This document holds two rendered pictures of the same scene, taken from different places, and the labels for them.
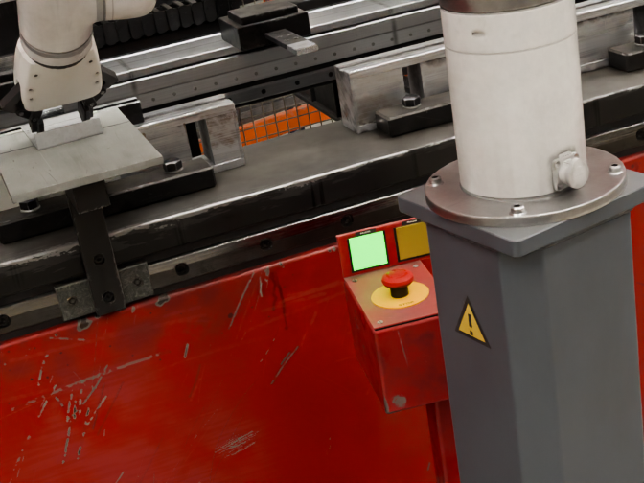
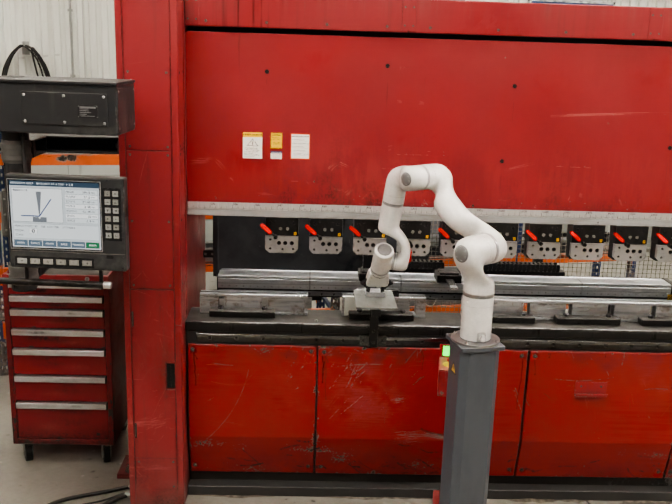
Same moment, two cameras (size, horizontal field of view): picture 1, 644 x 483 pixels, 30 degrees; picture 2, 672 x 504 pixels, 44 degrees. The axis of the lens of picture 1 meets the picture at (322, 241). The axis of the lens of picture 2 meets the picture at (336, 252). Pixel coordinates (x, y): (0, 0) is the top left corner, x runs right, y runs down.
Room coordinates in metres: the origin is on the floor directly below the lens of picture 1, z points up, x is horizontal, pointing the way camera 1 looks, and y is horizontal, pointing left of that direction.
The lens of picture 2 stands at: (-2.08, -0.48, 2.12)
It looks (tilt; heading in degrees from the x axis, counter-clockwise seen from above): 14 degrees down; 15
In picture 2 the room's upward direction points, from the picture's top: 2 degrees clockwise
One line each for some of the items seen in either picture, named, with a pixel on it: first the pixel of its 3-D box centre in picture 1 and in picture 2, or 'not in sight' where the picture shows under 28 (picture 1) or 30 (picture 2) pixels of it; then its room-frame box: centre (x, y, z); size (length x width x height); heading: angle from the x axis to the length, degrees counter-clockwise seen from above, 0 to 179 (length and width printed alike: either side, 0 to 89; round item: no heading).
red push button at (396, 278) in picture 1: (399, 286); not in sight; (1.33, -0.08, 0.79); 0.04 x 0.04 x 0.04
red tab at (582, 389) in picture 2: not in sight; (591, 389); (1.74, -0.69, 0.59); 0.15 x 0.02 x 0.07; 107
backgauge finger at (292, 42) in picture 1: (278, 30); (450, 279); (1.86, 0.01, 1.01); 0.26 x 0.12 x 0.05; 17
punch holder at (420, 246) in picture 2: not in sight; (412, 236); (1.64, 0.17, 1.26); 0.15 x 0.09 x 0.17; 107
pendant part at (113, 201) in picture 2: not in sight; (71, 220); (0.69, 1.32, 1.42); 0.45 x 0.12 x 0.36; 103
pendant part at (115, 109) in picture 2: not in sight; (65, 189); (0.76, 1.39, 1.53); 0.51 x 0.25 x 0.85; 103
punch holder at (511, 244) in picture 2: not in sight; (499, 238); (1.76, -0.21, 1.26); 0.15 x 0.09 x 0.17; 107
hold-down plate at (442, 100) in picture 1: (473, 99); (502, 318); (1.72, -0.26, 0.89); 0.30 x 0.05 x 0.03; 107
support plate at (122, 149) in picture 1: (70, 150); (374, 299); (1.45, 0.29, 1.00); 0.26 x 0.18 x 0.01; 17
